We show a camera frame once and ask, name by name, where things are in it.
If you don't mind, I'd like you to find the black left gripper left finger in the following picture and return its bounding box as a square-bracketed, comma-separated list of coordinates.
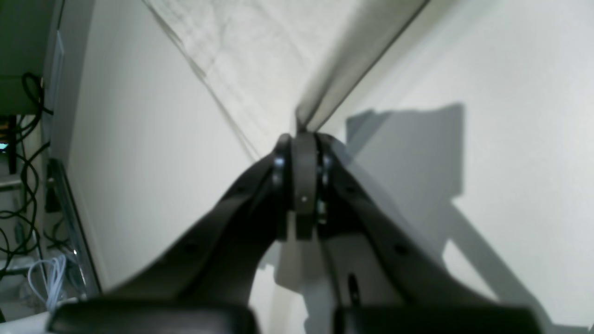
[106, 135, 292, 305]

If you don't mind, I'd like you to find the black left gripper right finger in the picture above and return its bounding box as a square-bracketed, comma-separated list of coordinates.
[293, 132, 494, 308]

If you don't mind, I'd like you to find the light beige T-shirt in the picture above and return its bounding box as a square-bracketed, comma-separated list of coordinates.
[146, 0, 427, 160]

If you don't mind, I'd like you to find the white cable loop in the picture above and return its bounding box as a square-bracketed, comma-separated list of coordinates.
[28, 255, 68, 311]

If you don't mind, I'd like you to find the black cable bundle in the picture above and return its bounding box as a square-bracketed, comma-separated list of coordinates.
[0, 72, 70, 279]

